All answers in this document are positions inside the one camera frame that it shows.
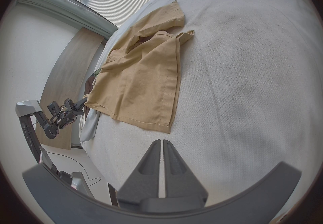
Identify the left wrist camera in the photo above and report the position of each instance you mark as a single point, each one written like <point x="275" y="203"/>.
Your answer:
<point x="68" y="103"/>

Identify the bed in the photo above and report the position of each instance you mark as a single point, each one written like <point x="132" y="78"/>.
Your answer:
<point x="239" y="79"/>

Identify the pale blue garment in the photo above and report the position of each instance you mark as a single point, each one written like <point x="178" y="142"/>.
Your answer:
<point x="88" y="129"/>

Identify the tan shorts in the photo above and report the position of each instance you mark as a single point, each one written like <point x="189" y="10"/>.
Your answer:
<point x="141" y="79"/>

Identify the green garment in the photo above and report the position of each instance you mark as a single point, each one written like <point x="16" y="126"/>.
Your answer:
<point x="96" y="72"/>

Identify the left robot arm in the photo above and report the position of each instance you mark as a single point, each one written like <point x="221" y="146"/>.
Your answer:
<point x="27" y="108"/>

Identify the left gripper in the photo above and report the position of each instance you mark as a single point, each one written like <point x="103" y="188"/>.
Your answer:
<point x="75" y="111"/>

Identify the dark brown garment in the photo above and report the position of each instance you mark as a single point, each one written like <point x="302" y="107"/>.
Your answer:
<point x="88" y="86"/>

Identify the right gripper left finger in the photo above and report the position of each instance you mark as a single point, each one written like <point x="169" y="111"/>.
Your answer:
<point x="141" y="180"/>

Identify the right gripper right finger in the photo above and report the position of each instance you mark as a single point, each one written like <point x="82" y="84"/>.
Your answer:
<point x="184" y="180"/>

